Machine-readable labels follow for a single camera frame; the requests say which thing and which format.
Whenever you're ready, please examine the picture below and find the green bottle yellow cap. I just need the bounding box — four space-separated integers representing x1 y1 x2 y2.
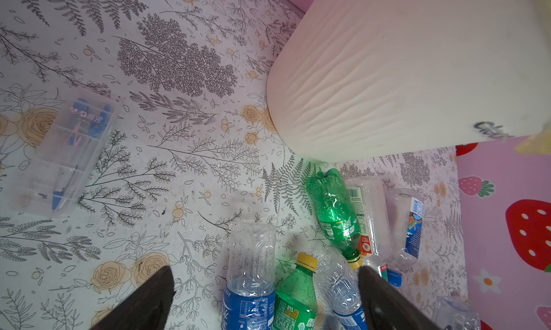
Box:
273 252 318 330

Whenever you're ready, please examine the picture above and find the clear bottle blue label left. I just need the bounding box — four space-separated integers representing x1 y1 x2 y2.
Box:
221 222 276 330

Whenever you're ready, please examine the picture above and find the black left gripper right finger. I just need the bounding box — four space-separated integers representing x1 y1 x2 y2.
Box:
358 266 439 330

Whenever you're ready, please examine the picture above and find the clear bottle blue label middle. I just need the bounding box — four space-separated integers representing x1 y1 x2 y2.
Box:
313 248 368 330

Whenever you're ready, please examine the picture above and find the clear bottle blue label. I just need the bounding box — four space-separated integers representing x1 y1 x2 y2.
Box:
313 248 368 330
221 222 276 330

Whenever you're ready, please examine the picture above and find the green bottle near bin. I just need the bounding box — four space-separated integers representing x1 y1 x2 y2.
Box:
305 169 363 270

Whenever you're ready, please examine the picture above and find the white plastic waste bin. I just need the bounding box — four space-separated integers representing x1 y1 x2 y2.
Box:
266 0 550 163

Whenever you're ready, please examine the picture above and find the clear plastic pen box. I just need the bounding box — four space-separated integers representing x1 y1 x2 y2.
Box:
8 88 121 218

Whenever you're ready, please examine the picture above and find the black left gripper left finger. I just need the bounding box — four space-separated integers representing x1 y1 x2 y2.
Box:
91 265 175 330

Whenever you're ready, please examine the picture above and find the square bottle blue artesian label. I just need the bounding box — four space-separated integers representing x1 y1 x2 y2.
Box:
385 188 425 287

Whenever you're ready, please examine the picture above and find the yellow bin liner bag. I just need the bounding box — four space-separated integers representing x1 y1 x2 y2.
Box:
515 122 551 155

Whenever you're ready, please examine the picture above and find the clear bottle orange flower label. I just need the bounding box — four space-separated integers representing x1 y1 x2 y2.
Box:
346 177 393 281

